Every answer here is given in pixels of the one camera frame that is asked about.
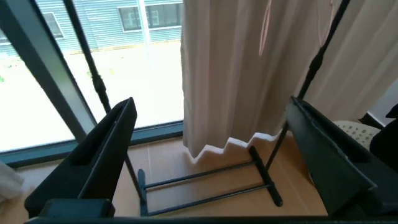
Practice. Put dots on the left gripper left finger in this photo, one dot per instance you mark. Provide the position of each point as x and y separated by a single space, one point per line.
102 174

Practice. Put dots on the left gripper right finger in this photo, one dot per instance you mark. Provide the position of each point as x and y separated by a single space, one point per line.
335 168

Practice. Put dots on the white laundry basket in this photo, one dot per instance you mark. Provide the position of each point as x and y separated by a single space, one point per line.
357 132

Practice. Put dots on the black clothes rack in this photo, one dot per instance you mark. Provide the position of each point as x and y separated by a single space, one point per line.
98 84

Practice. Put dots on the beige curtain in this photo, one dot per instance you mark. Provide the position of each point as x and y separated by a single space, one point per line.
224 77
9 183

